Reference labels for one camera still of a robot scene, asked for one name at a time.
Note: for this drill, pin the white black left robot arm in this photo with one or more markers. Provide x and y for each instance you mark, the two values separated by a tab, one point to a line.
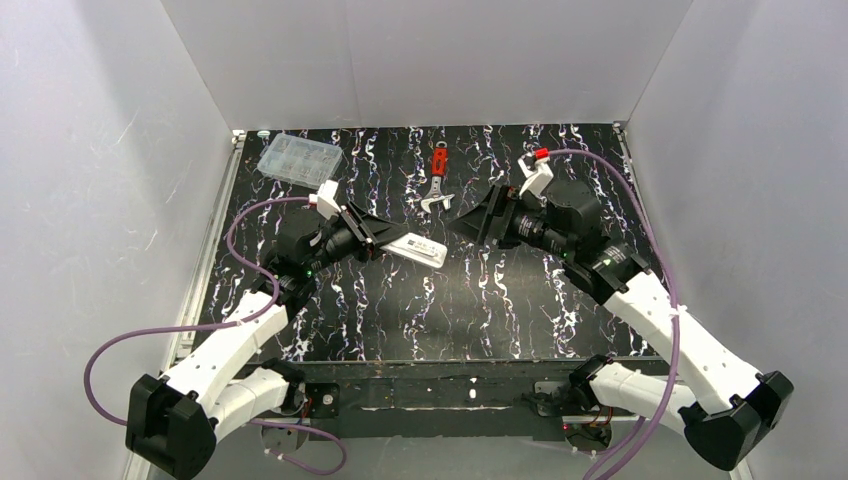
176	420

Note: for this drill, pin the white remote control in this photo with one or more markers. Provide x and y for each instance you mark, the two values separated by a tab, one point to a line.
418	249

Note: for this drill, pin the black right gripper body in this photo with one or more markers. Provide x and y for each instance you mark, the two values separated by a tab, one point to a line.
500	216

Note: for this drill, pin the clear plastic screw box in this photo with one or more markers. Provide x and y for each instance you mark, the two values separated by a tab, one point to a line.
299	161

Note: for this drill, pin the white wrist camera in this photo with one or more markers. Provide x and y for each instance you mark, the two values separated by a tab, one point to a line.
324	199
537	172

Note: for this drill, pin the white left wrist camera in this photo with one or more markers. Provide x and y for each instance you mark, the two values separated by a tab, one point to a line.
324	199

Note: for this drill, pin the red handled adjustable wrench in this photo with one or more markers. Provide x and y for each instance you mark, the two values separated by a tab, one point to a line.
438	167

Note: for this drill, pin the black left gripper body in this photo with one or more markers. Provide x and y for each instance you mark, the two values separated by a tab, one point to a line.
361	228

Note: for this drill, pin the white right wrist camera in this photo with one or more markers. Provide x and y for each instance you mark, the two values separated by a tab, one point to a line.
537	172

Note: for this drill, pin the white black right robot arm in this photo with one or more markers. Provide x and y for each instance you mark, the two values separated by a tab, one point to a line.
720	404

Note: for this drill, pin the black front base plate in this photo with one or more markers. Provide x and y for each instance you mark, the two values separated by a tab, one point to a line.
425	399

